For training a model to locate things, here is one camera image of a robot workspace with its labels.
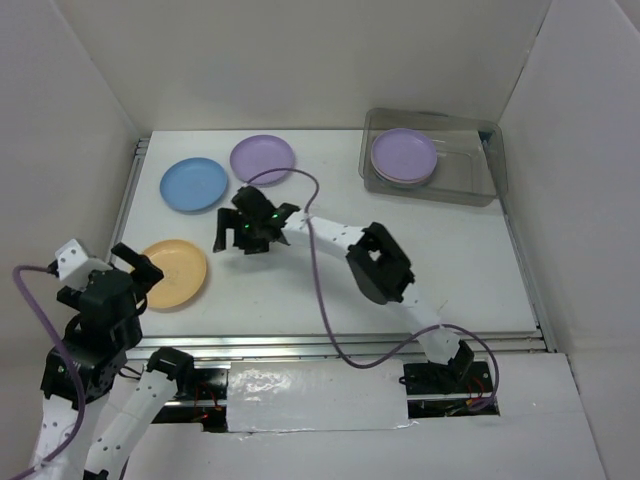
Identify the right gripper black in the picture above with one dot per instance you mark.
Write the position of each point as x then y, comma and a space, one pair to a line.
230, 218

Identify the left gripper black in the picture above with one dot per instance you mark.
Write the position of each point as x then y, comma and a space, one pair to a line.
146, 271

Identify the orange plate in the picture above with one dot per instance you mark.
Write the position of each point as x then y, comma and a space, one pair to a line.
185, 268

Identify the blue plate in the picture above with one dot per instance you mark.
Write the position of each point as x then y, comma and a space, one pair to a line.
193, 185

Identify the pink plate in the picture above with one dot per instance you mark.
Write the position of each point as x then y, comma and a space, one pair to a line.
400, 185

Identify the purple plate front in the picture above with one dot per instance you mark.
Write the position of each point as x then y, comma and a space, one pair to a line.
401, 145

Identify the purple plate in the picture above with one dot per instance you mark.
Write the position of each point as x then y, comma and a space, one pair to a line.
401, 145
262, 159

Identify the cream plate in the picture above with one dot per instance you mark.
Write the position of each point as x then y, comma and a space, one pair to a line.
405, 174

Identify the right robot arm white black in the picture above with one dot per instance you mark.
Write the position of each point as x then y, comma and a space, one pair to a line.
381, 270

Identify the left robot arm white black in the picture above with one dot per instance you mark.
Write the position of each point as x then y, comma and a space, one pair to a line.
81, 368

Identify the clear plastic bin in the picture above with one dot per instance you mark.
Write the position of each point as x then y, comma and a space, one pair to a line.
471, 168

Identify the purple plate rear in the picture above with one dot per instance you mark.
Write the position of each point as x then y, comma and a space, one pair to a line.
262, 159

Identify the white foil cover panel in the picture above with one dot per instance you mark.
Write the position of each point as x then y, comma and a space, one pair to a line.
327, 395

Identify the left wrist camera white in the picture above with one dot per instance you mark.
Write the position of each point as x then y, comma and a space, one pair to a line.
75, 265

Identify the aluminium frame rail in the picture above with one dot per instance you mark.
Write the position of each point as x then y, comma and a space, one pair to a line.
286, 302

